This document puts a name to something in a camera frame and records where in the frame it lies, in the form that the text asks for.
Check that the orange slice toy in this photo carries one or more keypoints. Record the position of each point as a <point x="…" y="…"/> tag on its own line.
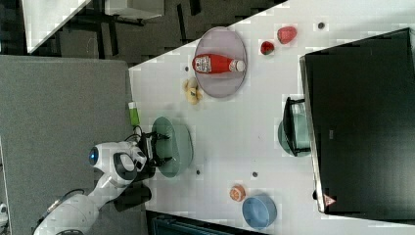
<point x="237" y="193"/>

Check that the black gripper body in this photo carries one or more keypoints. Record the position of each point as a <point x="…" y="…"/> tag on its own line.
<point x="145" y="144"/>

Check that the yellow plush banana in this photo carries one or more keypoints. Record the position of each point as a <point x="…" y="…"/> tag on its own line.
<point x="191" y="90"/>

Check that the black silver toaster oven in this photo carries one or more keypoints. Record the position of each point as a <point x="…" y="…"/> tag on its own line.
<point x="358" y="99"/>

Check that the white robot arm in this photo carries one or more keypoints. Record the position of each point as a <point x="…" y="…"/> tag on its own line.
<point x="122" y="164"/>

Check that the blue plastic bowl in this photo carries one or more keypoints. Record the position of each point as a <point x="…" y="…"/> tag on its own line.
<point x="259" y="211"/>

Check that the red toy strawberry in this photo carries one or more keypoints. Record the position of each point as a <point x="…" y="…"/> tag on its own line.
<point x="266" y="48"/>

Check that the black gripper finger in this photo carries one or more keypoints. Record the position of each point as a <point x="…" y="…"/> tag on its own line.
<point x="159" y="136"/>
<point x="160" y="162"/>

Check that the purple round plate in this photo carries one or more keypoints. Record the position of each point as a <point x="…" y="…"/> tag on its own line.
<point x="225" y="42"/>

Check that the red plush ketchup bottle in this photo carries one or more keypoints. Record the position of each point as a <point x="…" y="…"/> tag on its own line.
<point x="214" y="64"/>

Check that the green plastic bottle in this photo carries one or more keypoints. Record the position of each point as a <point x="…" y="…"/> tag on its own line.
<point x="133" y="114"/>

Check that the mint green plastic strainer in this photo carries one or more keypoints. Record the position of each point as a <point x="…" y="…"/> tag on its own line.
<point x="177" y="148"/>

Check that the white side table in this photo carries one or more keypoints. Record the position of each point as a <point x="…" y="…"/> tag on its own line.
<point x="42" y="18"/>

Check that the red green toy fruit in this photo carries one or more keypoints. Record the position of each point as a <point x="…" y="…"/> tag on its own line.
<point x="286" y="34"/>

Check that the mint green measuring cup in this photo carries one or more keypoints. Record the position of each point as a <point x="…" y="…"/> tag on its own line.
<point x="293" y="135"/>

